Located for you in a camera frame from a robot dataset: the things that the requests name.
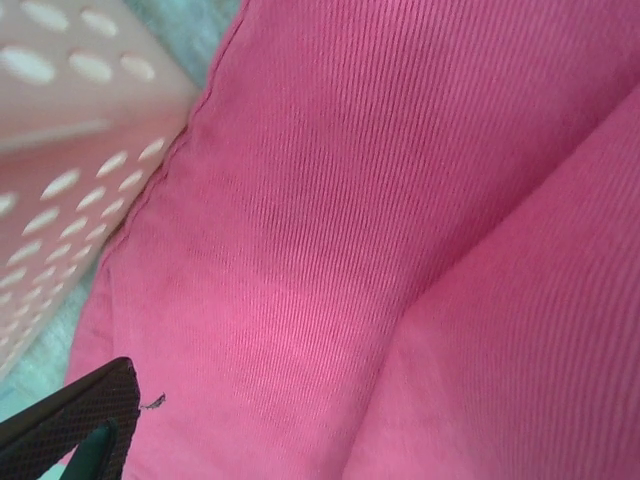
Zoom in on pink corduroy long pants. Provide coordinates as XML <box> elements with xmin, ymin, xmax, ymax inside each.
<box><xmin>64</xmin><ymin>0</ymin><xmax>640</xmax><ymax>480</ymax></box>

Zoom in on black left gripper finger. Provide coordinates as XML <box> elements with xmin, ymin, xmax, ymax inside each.
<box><xmin>0</xmin><ymin>356</ymin><xmax>142</xmax><ymax>480</ymax></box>

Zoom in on pink perforated plastic basket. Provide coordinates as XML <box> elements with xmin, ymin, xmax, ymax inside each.
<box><xmin>0</xmin><ymin>0</ymin><xmax>202</xmax><ymax>382</ymax></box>

